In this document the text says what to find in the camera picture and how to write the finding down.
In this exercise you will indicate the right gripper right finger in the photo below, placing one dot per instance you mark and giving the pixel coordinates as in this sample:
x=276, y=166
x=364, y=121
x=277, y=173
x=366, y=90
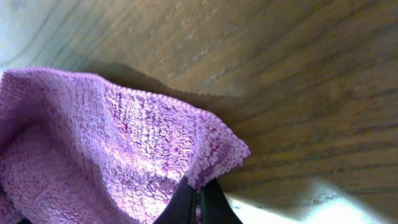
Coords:
x=215, y=208

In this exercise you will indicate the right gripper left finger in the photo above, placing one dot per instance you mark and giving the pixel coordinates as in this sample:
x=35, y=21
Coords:
x=179, y=208

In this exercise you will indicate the purple microfiber cloth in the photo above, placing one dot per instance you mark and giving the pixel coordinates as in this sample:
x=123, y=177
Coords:
x=76, y=148

